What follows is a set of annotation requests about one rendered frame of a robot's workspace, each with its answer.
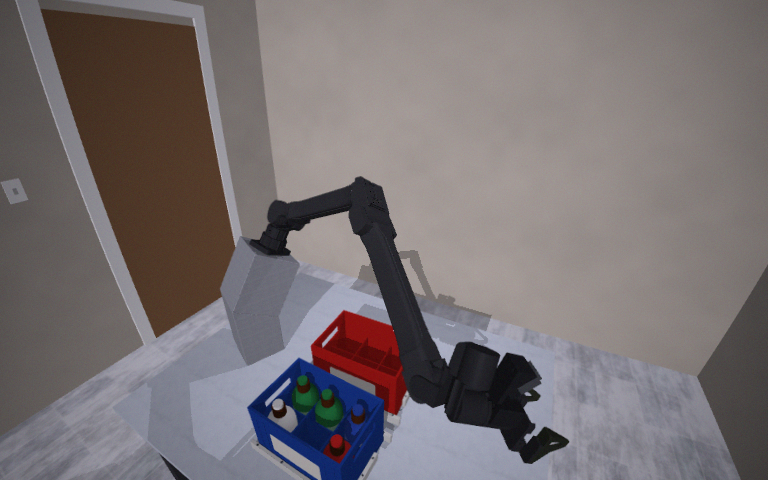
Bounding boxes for green bottle with pale green label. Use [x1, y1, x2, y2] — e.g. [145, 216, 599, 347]
[292, 375, 320, 415]
[315, 389, 344, 431]

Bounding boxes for white bottle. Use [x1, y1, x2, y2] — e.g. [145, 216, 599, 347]
[268, 399, 298, 433]

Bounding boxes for red plastic crate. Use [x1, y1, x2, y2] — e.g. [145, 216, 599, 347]
[311, 310, 407, 415]

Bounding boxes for blue plastic crate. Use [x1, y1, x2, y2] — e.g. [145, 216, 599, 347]
[247, 358, 384, 480]

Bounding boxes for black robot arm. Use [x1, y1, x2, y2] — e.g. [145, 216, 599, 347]
[249, 176, 542, 428]

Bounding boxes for red bottle with pink label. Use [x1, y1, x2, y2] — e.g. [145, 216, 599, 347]
[323, 434, 351, 463]

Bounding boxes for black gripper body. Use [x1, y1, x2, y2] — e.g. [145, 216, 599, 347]
[481, 391, 542, 464]

